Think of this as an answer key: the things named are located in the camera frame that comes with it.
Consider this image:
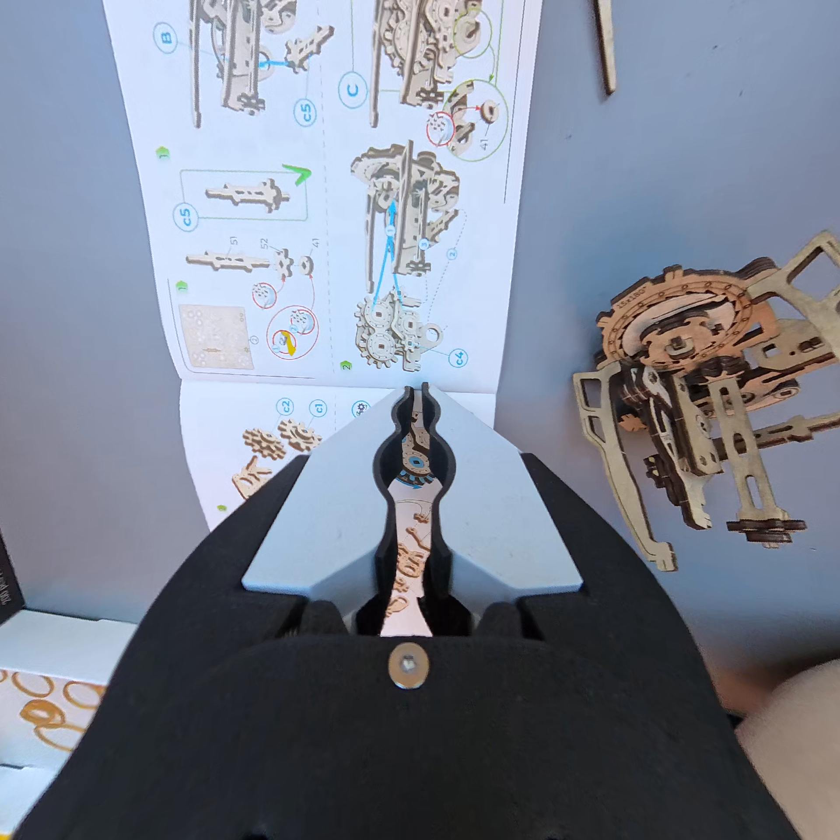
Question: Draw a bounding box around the black model kit box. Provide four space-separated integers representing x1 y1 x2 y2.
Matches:
0 525 28 624

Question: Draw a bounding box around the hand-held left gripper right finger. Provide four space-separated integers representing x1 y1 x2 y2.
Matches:
422 382 586 636

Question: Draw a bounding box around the thin wooden stick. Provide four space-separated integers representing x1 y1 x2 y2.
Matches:
592 0 618 96

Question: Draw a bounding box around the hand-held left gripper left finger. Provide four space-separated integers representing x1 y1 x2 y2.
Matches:
241 386 417 636

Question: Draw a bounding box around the white cardboard box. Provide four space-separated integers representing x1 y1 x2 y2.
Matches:
0 607 140 840

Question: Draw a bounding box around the white instruction booklet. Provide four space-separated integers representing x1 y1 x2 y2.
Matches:
101 0 546 532

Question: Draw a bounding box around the wooden gear model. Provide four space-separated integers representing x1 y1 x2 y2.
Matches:
573 230 840 573

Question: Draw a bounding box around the pile of yellow rubber bands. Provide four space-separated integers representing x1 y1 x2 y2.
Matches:
0 669 106 752

